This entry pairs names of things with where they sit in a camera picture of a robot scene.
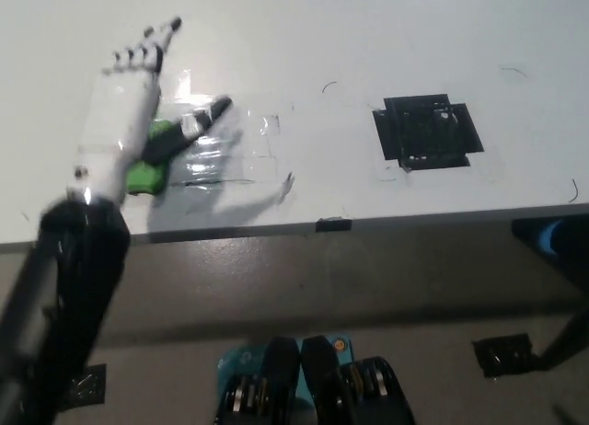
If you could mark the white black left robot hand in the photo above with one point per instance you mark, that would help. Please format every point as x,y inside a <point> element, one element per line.
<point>115,121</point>

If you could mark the green whiteboard eraser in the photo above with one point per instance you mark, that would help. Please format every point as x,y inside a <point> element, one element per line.
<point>145,179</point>

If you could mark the clear tape patch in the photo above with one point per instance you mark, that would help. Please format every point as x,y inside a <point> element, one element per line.
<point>244,140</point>

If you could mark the teal cardboard router box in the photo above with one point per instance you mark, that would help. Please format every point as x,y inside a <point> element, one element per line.
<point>239,358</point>

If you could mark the black tape square patch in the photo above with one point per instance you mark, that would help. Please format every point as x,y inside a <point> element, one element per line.
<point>428,133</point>

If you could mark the black and blue object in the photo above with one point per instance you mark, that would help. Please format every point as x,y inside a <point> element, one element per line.
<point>547,238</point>

